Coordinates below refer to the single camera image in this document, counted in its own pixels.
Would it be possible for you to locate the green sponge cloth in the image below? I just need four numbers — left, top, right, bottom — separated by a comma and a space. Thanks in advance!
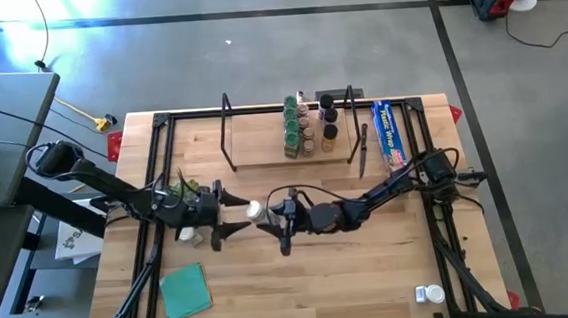
157, 261, 215, 318

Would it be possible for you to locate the black aluminium rig frame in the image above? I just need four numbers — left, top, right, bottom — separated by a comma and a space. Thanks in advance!
78, 85, 541, 318

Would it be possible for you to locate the white-lid bagel seasoning jar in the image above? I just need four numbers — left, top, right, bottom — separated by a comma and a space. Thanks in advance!
413, 282, 447, 306
177, 225, 205, 249

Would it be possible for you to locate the purple label black-lid spice bottle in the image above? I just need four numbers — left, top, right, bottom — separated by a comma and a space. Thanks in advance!
316, 93, 336, 123

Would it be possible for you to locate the blue-white box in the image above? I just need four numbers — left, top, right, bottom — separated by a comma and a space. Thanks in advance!
244, 198, 270, 227

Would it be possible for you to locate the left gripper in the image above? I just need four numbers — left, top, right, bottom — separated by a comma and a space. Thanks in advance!
162, 178, 254, 255

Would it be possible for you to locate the yellow power cable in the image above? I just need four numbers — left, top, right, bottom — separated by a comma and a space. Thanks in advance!
53, 93, 113, 137

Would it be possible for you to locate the thin black cable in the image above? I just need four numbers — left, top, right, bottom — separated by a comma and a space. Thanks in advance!
0, 88, 111, 168

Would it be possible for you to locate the black kitchen knife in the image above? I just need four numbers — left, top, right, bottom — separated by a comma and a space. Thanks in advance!
355, 122, 373, 180

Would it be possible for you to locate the small metal clip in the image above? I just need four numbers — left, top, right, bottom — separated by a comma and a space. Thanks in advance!
21, 294, 46, 315

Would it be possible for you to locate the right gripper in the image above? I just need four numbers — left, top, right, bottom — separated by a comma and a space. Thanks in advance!
254, 189, 318, 259

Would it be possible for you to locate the grey folding table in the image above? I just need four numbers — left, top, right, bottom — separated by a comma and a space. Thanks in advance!
0, 67, 70, 206

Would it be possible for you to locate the black floor cable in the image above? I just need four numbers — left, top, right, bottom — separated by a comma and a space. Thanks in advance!
503, 6, 568, 52

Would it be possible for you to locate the blue plastic wrap box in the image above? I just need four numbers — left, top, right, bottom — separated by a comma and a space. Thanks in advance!
369, 99, 409, 173

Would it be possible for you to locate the white printed paper sheet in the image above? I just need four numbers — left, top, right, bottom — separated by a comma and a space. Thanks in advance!
51, 219, 106, 266

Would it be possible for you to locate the yellow black-lid spice bottle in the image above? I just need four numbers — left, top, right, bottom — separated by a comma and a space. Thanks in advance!
319, 123, 341, 153

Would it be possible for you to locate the black cable with plug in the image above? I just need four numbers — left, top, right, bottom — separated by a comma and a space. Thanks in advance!
29, 0, 53, 71

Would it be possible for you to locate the black wire wooden spice shelf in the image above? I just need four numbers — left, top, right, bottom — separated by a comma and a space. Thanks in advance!
216, 83, 365, 174

